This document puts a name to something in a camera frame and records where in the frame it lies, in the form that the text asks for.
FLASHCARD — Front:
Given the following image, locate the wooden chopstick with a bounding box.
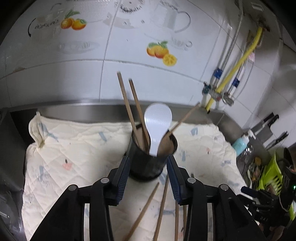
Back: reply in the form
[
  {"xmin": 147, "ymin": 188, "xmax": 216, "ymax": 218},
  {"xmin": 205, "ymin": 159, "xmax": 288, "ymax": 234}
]
[
  {"xmin": 183, "ymin": 205, "xmax": 187, "ymax": 233},
  {"xmin": 152, "ymin": 175, "xmax": 169, "ymax": 241},
  {"xmin": 123, "ymin": 182, "xmax": 159, "ymax": 241},
  {"xmin": 174, "ymin": 201, "xmax": 179, "ymax": 241}
]

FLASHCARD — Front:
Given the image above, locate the green plastic basket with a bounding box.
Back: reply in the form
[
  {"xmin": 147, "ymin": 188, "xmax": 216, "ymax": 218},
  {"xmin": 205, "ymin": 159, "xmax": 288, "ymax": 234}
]
[{"xmin": 257, "ymin": 152, "xmax": 296, "ymax": 220}]

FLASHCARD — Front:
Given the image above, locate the blue soap pump bottle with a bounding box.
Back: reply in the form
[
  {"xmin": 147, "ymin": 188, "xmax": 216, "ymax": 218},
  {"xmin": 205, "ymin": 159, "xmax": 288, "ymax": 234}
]
[{"xmin": 232, "ymin": 130, "xmax": 256, "ymax": 157}]

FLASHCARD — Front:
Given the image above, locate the quilted cream cloth mat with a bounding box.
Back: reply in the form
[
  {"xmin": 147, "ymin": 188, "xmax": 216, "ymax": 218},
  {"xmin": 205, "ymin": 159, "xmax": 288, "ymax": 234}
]
[{"xmin": 22, "ymin": 113, "xmax": 245, "ymax": 240}]

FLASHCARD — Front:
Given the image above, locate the cleaver knife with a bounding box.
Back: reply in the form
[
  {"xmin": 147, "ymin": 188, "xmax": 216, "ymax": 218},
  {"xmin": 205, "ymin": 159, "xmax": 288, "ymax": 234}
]
[{"xmin": 251, "ymin": 113, "xmax": 280, "ymax": 144}]

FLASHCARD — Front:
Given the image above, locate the black utensil holder cup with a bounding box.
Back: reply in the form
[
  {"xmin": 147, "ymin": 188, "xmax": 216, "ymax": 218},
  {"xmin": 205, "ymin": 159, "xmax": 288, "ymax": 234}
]
[{"xmin": 125, "ymin": 133, "xmax": 178, "ymax": 182}]

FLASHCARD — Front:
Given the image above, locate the chopstick in cup right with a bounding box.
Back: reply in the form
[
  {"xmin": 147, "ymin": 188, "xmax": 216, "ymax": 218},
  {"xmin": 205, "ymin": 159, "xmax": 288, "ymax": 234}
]
[{"xmin": 165, "ymin": 102, "xmax": 201, "ymax": 137}]

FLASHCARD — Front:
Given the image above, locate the chopstick in cup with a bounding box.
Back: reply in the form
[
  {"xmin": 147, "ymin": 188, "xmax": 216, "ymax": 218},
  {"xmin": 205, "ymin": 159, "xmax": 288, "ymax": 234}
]
[
  {"xmin": 165, "ymin": 102, "xmax": 201, "ymax": 137},
  {"xmin": 116, "ymin": 71, "xmax": 142, "ymax": 148},
  {"xmin": 128, "ymin": 78, "xmax": 150, "ymax": 151}
]

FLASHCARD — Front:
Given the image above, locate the white rice paddle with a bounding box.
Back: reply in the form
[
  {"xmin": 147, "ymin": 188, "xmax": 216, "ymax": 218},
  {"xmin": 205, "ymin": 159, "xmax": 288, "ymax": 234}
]
[{"xmin": 144, "ymin": 103, "xmax": 172, "ymax": 157}]

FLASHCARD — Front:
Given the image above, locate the metal valve fitting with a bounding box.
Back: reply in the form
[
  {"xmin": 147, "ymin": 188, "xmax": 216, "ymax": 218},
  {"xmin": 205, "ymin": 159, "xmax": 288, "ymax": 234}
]
[{"xmin": 202, "ymin": 82, "xmax": 234, "ymax": 106}]

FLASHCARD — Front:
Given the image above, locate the chopstick in cup leftmost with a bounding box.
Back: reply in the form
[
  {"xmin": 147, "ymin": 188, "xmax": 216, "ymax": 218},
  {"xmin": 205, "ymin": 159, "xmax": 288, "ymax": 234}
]
[{"xmin": 116, "ymin": 71, "xmax": 142, "ymax": 148}]

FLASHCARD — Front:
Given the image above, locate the black handled knife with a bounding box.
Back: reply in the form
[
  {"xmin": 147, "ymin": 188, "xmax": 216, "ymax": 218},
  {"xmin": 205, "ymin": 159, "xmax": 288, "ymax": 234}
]
[{"xmin": 266, "ymin": 132, "xmax": 288, "ymax": 150}]

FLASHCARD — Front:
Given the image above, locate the braided metal hose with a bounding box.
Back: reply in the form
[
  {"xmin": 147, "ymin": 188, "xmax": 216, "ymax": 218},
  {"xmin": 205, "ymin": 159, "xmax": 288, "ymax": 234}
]
[{"xmin": 209, "ymin": 0, "xmax": 244, "ymax": 93}]

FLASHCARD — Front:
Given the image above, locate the yellow gas hose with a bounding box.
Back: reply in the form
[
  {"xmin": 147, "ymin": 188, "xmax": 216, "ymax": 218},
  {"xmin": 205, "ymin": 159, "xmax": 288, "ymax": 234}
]
[{"xmin": 205, "ymin": 26, "xmax": 263, "ymax": 110}]

